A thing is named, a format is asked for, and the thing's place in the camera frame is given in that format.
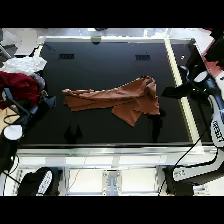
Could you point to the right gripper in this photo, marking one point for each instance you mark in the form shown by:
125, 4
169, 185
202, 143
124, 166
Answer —
181, 90

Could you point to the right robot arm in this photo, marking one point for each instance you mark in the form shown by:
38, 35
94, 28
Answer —
218, 128

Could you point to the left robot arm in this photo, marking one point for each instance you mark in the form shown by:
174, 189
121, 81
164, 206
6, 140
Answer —
40, 181

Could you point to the brown shirt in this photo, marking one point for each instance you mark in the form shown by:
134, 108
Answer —
133, 96

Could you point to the white garment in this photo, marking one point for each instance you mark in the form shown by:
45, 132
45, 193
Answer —
23, 65

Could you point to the red garment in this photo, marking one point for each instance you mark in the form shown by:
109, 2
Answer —
18, 86

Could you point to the silver frame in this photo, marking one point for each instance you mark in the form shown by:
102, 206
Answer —
112, 182

